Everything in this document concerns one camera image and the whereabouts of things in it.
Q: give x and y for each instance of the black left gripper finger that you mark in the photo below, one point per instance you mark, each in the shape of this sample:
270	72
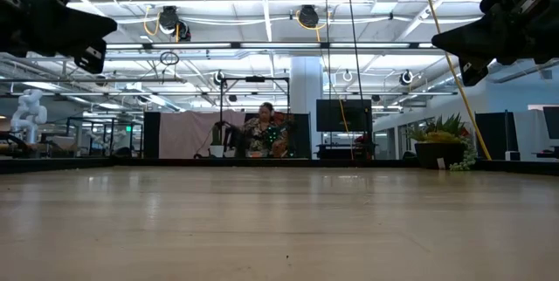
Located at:
91	58
70	30

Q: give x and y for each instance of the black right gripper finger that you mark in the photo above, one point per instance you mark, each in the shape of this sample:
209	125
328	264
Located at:
474	69
480	39

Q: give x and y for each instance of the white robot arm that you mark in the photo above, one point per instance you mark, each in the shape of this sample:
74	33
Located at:
30	111

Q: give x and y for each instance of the black partition panel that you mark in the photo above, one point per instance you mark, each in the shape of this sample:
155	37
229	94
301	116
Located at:
495	135

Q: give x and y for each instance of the potted succulent plant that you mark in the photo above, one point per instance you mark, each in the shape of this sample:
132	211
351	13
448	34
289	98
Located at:
439	152

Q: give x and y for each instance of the pink cloth partition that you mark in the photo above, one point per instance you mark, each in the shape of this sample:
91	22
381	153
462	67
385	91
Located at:
188	135

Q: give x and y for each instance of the small plant in white pot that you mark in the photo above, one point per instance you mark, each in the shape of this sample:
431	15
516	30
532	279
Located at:
216	148

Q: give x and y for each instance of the person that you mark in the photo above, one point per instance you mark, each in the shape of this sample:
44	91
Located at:
262	135

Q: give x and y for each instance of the black aluminium table frame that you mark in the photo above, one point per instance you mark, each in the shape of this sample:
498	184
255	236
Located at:
131	164

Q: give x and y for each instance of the black wall monitor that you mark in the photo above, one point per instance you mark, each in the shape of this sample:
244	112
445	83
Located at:
345	115

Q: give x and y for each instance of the black metal rig frame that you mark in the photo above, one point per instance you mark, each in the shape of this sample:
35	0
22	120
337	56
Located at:
221	106

